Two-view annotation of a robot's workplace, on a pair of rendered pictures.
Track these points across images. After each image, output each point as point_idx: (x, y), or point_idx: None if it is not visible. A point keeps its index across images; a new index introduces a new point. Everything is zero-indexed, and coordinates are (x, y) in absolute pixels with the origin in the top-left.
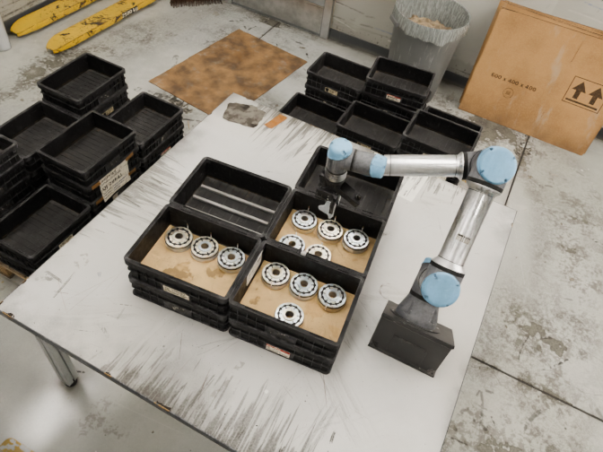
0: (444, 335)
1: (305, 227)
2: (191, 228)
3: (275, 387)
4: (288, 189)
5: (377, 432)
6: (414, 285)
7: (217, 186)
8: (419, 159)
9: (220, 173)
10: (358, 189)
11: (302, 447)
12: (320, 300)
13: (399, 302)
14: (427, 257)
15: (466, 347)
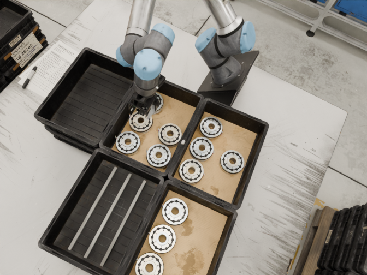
0: (241, 57)
1: (138, 142)
2: (135, 255)
3: (265, 180)
4: (100, 151)
5: (286, 117)
6: (214, 63)
7: (70, 231)
8: (143, 1)
9: (58, 227)
10: (86, 93)
11: (303, 163)
12: (217, 136)
13: (190, 87)
14: (202, 43)
15: None
